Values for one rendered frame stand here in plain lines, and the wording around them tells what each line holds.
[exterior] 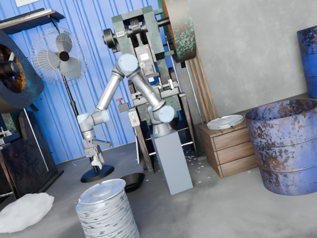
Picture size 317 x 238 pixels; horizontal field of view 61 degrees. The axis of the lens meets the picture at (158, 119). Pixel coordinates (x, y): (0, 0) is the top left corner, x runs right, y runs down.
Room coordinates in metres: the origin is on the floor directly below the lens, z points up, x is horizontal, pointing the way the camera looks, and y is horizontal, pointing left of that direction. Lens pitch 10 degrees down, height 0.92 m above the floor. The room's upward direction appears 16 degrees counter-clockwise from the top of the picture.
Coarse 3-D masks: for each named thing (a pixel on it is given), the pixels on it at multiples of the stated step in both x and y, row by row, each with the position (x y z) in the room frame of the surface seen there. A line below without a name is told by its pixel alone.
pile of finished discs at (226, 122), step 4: (228, 116) 2.23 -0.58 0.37; (232, 116) 2.19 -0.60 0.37; (236, 116) 2.15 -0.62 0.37; (240, 116) 2.12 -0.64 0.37; (212, 120) 2.23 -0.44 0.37; (216, 120) 2.21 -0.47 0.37; (220, 120) 2.14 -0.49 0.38; (224, 120) 2.11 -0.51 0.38; (228, 120) 2.07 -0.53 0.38; (232, 120) 2.06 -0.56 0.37; (236, 120) 2.02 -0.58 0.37; (240, 120) 1.99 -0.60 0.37; (208, 124) 2.16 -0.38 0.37; (212, 124) 2.12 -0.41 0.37; (216, 124) 2.09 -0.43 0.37; (220, 124) 2.05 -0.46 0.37; (224, 124) 2.02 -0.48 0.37; (228, 124) 2.01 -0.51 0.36; (232, 124) 1.96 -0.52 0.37; (236, 124) 1.97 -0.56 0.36; (212, 128) 2.06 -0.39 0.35; (216, 128) 2.03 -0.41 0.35; (220, 128) 1.98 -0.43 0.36
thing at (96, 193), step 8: (96, 184) 1.67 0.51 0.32; (104, 184) 1.65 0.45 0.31; (112, 184) 1.61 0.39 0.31; (120, 184) 1.57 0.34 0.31; (88, 192) 1.59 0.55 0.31; (96, 192) 1.54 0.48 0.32; (104, 192) 1.50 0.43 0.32; (112, 192) 1.48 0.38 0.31; (80, 200) 1.50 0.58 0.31; (88, 200) 1.47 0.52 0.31; (96, 200) 1.43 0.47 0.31; (104, 200) 1.40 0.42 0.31
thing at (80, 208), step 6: (120, 192) 1.47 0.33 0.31; (114, 198) 1.41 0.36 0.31; (78, 204) 1.47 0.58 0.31; (84, 204) 1.44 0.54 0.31; (90, 204) 1.42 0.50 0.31; (96, 204) 1.40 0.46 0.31; (102, 204) 1.37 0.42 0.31; (108, 204) 1.34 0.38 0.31; (78, 210) 1.39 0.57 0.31; (84, 210) 1.37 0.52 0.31; (90, 210) 1.35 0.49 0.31; (96, 210) 1.33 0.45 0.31
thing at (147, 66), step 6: (138, 48) 2.63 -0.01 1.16; (144, 48) 2.62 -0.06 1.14; (138, 54) 2.63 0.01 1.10; (144, 54) 2.62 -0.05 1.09; (150, 54) 2.62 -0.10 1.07; (138, 60) 2.63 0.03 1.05; (144, 60) 2.63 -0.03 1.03; (150, 60) 2.62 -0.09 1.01; (144, 66) 2.61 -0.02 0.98; (150, 66) 2.59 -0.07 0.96; (144, 72) 2.59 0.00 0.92; (150, 72) 2.59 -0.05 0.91; (156, 72) 2.62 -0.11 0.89
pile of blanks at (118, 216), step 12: (120, 204) 1.40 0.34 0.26; (84, 216) 1.35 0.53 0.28; (96, 216) 1.33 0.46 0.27; (108, 216) 1.34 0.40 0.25; (120, 216) 1.37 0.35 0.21; (132, 216) 1.46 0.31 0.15; (84, 228) 1.37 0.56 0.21; (96, 228) 1.33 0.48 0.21; (108, 228) 1.33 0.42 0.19; (120, 228) 1.35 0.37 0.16; (132, 228) 1.41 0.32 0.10
